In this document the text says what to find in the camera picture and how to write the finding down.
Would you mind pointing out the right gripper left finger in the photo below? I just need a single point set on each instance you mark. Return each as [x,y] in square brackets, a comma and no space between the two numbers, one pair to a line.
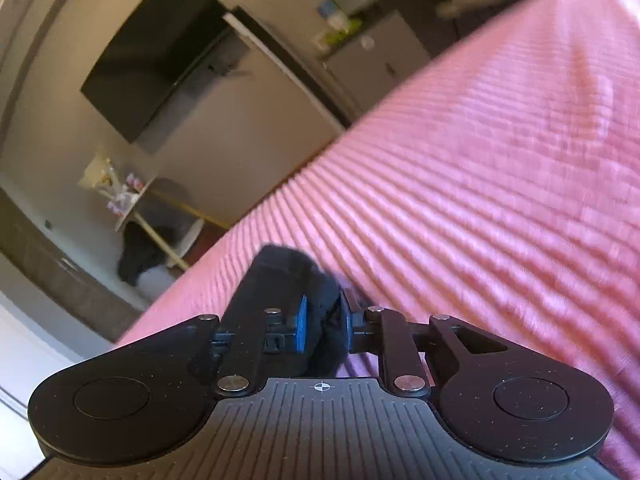
[301,325]

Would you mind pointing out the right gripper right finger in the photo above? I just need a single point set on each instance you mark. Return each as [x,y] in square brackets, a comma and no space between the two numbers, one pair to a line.
[352,315]

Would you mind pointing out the black pants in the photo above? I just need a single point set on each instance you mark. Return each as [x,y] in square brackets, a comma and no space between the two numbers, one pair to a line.
[276,279]

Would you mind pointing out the black cloth on stool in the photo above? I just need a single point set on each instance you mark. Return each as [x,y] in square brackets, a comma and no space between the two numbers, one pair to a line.
[140,253]

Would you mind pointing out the pink ribbed bedspread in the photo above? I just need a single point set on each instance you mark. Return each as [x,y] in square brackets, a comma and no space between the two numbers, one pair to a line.
[499,185]

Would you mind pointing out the white round side table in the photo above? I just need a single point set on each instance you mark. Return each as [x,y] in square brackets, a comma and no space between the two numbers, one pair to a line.
[164,211]

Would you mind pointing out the white flower bouquet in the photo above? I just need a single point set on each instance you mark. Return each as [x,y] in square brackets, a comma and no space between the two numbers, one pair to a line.
[100,175]

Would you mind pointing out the grey cabinet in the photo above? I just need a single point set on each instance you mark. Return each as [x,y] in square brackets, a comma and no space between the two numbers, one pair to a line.
[376,61]

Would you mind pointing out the black wall television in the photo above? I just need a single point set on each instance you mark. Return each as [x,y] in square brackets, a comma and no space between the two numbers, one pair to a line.
[160,44]

